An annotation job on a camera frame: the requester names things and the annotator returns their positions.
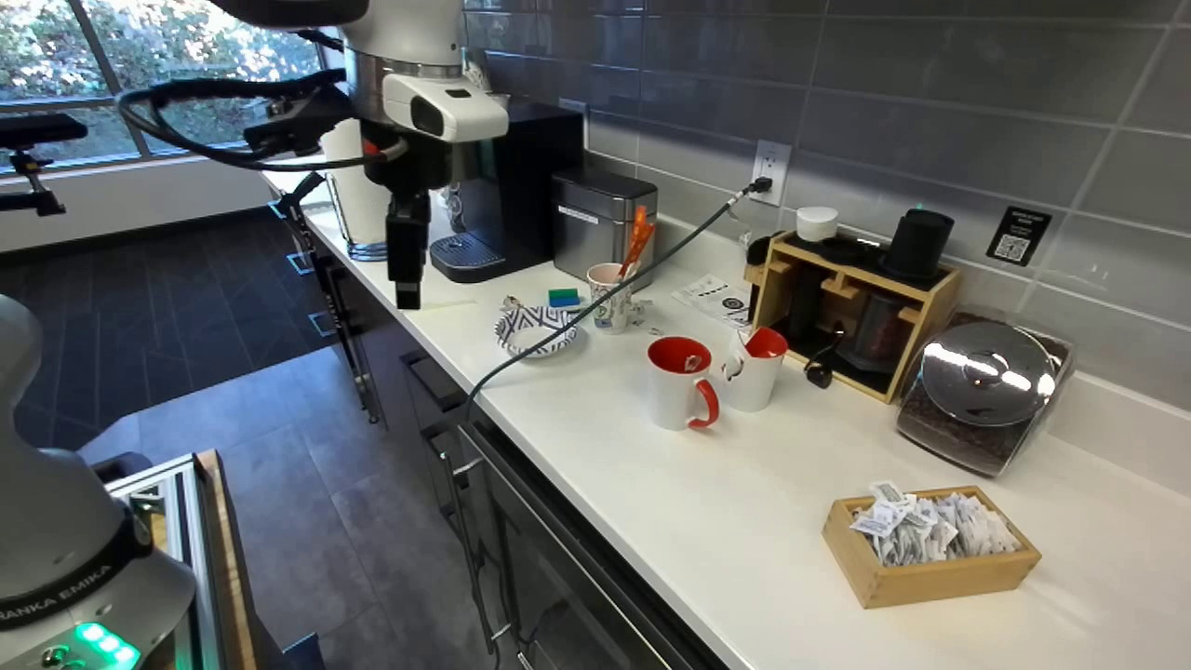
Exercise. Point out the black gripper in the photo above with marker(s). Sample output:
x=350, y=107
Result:
x=405, y=225

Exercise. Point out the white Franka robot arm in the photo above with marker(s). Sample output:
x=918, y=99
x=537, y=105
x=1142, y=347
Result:
x=420, y=42

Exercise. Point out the clear glass cup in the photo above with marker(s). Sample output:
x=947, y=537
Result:
x=613, y=301

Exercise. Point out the small white cup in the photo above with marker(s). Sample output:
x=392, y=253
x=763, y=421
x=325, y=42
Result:
x=816, y=225

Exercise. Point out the black stand leg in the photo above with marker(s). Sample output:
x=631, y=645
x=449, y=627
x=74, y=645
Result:
x=337, y=300

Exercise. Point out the white jug blue base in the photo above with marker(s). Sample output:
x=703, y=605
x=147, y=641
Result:
x=356, y=198

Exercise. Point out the blue white patterned bowl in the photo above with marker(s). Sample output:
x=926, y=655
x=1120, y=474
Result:
x=537, y=335

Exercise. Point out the black coffee maker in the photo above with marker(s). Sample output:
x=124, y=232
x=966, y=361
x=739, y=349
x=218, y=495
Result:
x=515, y=186

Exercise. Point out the small teal sponge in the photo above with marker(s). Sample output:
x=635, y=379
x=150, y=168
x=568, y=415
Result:
x=563, y=300

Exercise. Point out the stainless steel toaster box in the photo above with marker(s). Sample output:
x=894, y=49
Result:
x=606, y=208

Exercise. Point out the orange plastic utensil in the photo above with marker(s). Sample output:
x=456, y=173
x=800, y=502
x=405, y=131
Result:
x=639, y=237

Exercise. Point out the paper packets on counter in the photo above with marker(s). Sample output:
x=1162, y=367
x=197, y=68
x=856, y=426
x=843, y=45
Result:
x=714, y=300

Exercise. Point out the dark cabinet drawers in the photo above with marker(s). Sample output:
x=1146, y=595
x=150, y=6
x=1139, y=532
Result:
x=544, y=581

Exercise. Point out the white mug red interior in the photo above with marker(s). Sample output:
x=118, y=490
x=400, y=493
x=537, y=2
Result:
x=754, y=375

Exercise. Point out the small black knob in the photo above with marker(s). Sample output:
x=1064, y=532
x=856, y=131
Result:
x=820, y=368

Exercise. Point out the dark glass jar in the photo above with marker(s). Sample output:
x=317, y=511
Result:
x=879, y=333

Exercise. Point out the black cylindrical canister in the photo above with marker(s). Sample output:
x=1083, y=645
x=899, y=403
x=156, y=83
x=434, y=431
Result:
x=921, y=245

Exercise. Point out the wooden countertop organizer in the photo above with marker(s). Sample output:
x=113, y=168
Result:
x=925, y=317

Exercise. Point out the pile of white sugar packets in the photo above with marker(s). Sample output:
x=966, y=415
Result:
x=930, y=527

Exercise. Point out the wooden packet box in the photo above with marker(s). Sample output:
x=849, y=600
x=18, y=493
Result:
x=930, y=581

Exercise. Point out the black QR code sign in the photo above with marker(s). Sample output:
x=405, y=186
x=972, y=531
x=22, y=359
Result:
x=1018, y=237

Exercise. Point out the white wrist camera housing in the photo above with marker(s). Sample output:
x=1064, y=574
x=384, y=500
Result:
x=450, y=107

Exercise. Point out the aluminium frame stand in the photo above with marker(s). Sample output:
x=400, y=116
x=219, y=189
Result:
x=171, y=508

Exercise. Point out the white wall outlet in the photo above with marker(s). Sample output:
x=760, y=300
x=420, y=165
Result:
x=773, y=168

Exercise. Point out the black camera on tripod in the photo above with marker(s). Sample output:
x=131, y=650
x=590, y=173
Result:
x=31, y=131

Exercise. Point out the window with frame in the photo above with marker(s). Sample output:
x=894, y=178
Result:
x=49, y=57

